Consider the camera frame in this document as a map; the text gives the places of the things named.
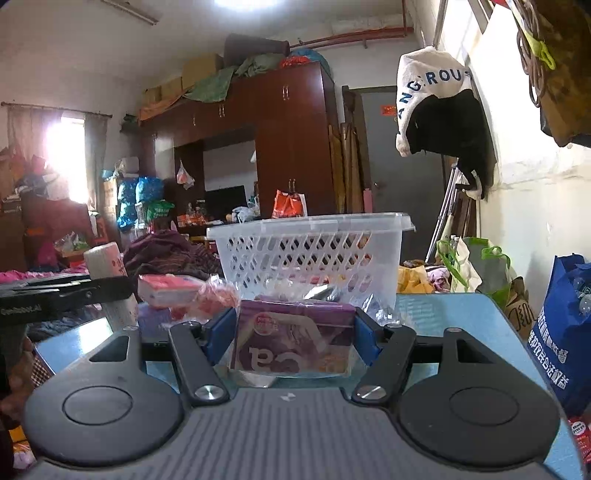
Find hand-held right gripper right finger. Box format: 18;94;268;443
352;312;502;407

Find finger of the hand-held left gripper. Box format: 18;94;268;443
0;274;92;291
58;277;136;309

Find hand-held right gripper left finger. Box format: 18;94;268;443
89;306;238;408

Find white paper roll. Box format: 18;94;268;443
83;244;140;334

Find dark purple snack packet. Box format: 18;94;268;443
229;299;357;378

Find white plastic basket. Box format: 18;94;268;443
206;212;416;319

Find person's left hand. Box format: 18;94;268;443
0;337;37;430

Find pink floral blanket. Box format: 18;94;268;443
0;263;89;284

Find orange red packet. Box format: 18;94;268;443
196;276;242;319

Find red white packet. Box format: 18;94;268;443
137;274;211;309

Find yellow plastic bag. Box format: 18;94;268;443
397;261;435;295

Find purple blanket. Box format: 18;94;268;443
123;230;223;280

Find blue plastic bags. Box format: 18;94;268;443
116;174;165;232

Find green snack bag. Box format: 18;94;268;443
146;199;176;223

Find bright window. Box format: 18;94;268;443
46;115;90;204

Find grey curtain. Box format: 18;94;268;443
83;113;112;215

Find black television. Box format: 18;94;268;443
204;185;249;223

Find green white tote bag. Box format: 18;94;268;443
436;235;519;305

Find white hanging plastic bag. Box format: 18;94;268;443
176;161;196;190

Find orange plastic bag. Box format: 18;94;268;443
271;189;308;219

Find metal crutches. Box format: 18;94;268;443
433;159;464;259

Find cardboard box with print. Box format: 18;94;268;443
502;276;537;340

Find grey door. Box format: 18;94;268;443
359;86;446;261

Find wooden planks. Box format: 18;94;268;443
328;121;366;214

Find blue shopping bag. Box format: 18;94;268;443
526;253;591;418

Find brown wooden wardrobe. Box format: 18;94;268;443
137;61;339;220

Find medium cardboard box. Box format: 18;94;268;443
159;76;184;101

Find white black hanging garment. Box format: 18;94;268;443
395;45;498;200

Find red printed packet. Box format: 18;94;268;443
567;415;591;464

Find green cloth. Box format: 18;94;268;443
184;52;286;104

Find large cardboard box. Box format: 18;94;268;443
181;54;225;90

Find fluorescent tube light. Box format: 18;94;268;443
100;0;163;25

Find dark rolled mat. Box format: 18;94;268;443
224;33;291;64

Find red pipe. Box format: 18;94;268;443
285;0;415;51

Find brown hanging bag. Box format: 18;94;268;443
538;0;591;149

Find brown coiled cord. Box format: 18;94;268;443
513;0;557;108

